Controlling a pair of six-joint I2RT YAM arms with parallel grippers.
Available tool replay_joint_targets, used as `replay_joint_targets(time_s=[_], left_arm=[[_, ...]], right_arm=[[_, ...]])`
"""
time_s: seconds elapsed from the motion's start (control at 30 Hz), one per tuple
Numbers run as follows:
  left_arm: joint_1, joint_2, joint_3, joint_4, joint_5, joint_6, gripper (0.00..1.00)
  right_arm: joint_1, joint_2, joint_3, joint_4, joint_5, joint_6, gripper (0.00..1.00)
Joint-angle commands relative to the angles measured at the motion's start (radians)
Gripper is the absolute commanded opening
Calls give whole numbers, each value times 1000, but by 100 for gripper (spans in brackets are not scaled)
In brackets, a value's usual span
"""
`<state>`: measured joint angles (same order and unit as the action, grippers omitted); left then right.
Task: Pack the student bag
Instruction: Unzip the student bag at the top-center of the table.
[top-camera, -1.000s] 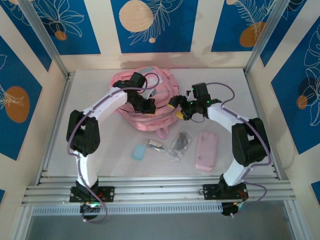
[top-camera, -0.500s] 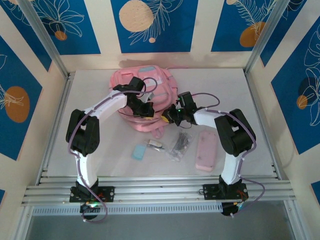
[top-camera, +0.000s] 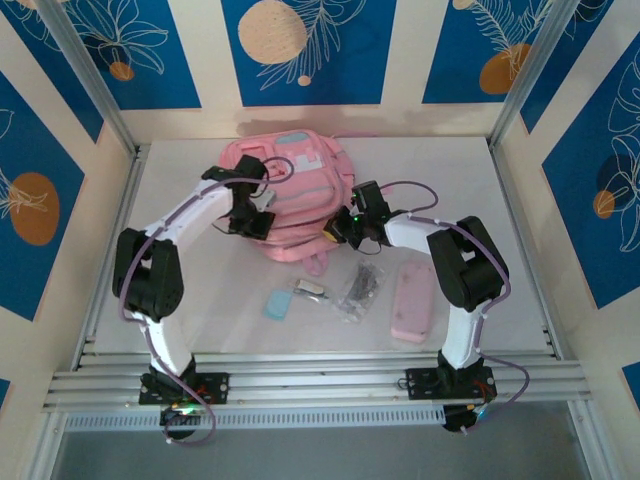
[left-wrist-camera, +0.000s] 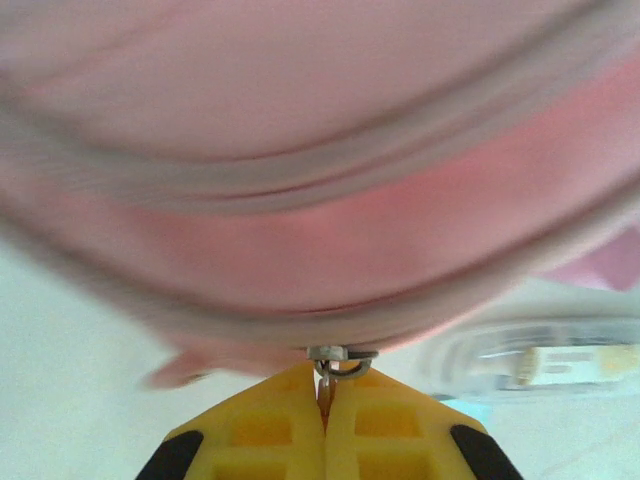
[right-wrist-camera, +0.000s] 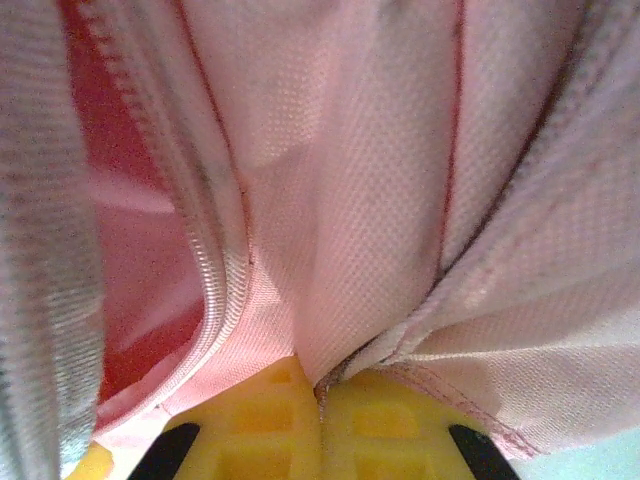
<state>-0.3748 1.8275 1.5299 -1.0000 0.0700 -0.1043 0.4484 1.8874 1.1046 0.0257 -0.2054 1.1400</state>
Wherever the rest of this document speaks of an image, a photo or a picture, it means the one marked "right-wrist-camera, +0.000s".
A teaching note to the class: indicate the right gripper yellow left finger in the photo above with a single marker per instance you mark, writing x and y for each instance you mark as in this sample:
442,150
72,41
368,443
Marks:
260,430

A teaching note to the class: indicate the pink student backpack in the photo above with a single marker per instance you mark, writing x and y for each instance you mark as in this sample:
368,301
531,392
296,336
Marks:
350,200

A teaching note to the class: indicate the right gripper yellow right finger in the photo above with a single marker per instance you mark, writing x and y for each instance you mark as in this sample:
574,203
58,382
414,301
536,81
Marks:
390,435

